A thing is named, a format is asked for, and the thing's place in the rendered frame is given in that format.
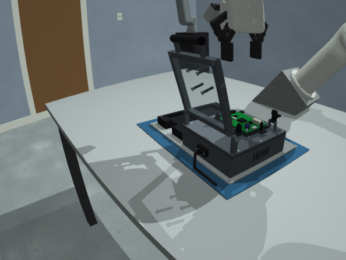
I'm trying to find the green circuit board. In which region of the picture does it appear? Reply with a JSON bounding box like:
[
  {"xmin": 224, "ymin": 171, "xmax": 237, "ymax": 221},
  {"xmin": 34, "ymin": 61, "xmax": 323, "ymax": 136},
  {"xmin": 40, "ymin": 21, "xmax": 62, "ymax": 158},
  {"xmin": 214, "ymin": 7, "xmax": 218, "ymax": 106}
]
[{"xmin": 231, "ymin": 110, "xmax": 262, "ymax": 133}]

